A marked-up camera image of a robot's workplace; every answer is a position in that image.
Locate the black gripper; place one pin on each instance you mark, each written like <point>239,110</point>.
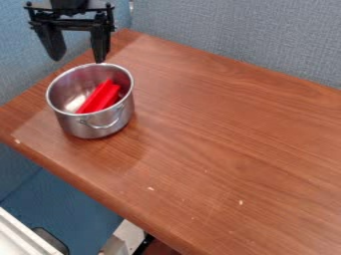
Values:
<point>53,16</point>

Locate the metal pot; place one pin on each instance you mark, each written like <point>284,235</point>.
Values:
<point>69,91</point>

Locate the red block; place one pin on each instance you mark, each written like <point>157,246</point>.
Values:
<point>102,98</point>

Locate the white furniture edge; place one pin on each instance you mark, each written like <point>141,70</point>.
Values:
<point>20,240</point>

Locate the white table leg bracket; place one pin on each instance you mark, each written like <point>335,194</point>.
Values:
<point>125,241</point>

